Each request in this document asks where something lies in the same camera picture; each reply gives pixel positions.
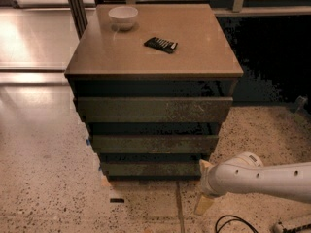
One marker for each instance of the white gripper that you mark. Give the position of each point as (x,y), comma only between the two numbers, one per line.
(207,183)

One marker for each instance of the drawer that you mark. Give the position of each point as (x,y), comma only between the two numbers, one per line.
(154,143)
(153,109)
(151,169)

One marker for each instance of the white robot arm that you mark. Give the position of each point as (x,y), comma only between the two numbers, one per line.
(245,173)

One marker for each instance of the middle drawer front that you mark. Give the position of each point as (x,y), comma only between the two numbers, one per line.
(154,143)

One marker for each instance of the brown drawer cabinet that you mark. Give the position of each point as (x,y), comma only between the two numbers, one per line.
(110,63)

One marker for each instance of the top drawer front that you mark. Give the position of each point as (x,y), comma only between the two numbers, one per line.
(153,109)

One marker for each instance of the grey power strip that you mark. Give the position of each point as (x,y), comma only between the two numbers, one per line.
(300,224)

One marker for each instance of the black rectangular case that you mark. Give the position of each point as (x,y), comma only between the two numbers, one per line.
(161,44)

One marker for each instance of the white bowl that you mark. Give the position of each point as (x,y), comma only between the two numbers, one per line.
(123,17)

